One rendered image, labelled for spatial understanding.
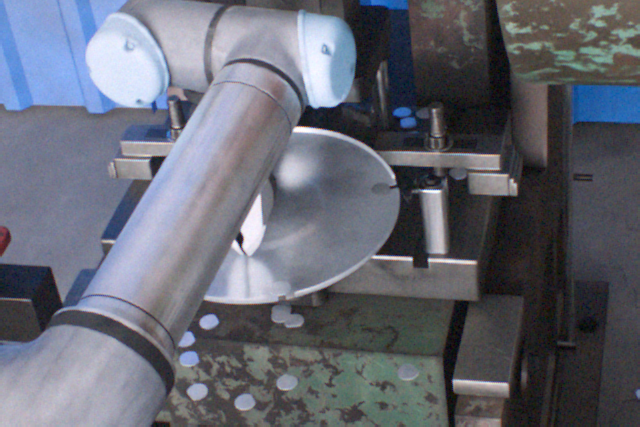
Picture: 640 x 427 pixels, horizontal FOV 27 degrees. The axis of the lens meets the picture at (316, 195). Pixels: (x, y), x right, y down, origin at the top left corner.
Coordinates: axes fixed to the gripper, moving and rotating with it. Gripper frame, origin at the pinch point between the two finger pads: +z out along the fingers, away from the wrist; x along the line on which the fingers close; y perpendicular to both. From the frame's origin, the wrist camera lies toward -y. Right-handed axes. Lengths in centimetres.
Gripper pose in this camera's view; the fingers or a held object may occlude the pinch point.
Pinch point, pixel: (243, 249)
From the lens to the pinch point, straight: 139.4
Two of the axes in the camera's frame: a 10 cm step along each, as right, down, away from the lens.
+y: 2.3, -6.1, 7.6
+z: 1.2, 7.9, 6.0
